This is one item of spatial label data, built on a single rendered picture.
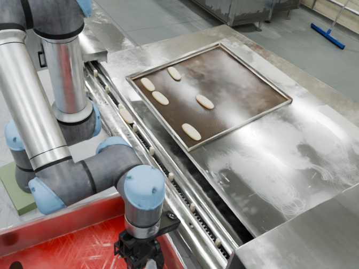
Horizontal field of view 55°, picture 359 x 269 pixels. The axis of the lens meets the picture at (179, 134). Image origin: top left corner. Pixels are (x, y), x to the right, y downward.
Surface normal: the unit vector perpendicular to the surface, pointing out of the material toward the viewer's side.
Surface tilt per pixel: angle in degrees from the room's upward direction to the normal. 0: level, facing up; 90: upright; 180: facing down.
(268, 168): 10
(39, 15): 103
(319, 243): 0
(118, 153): 4
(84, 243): 0
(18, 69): 39
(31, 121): 43
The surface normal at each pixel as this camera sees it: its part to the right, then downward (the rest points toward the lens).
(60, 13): 0.48, 0.74
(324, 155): -0.04, -0.69
